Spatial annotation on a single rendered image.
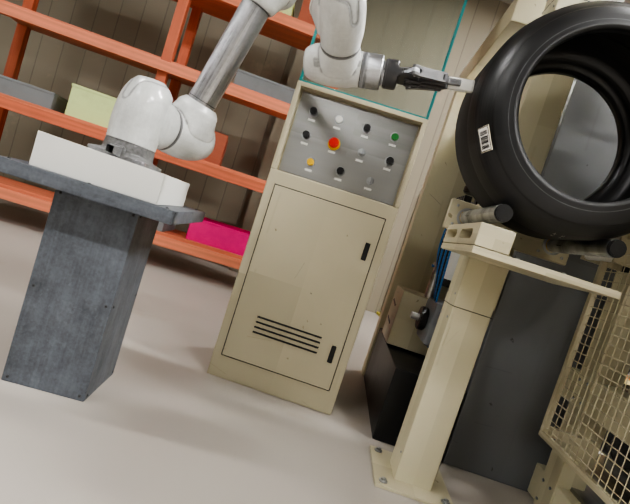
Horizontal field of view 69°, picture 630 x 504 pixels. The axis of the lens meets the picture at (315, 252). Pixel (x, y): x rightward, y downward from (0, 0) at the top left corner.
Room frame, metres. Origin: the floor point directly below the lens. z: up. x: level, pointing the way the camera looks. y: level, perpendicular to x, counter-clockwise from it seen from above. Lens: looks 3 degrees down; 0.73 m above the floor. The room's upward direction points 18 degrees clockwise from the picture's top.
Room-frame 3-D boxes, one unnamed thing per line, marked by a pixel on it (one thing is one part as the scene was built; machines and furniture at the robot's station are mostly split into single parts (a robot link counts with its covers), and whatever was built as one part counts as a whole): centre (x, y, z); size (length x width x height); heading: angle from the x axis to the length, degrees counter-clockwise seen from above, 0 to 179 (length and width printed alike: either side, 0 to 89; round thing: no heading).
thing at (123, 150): (1.46, 0.67, 0.77); 0.22 x 0.18 x 0.06; 1
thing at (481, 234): (1.30, -0.42, 0.84); 0.36 x 0.09 x 0.06; 177
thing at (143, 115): (1.49, 0.66, 0.91); 0.18 x 0.16 x 0.22; 154
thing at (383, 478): (1.55, -0.55, 0.01); 0.27 x 0.27 x 0.02; 87
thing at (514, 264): (1.30, -0.56, 0.80); 0.37 x 0.36 x 0.02; 87
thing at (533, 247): (1.47, -0.56, 0.90); 0.40 x 0.03 x 0.10; 87
